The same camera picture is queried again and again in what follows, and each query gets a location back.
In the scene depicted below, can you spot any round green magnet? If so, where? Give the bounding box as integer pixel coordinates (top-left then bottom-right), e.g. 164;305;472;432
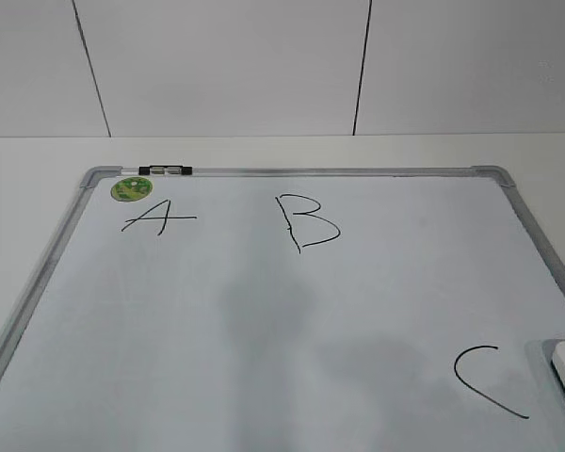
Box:
110;176;153;202

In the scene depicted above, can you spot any white whiteboard with grey frame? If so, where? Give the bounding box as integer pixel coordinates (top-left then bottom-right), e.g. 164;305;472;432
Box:
0;167;565;451

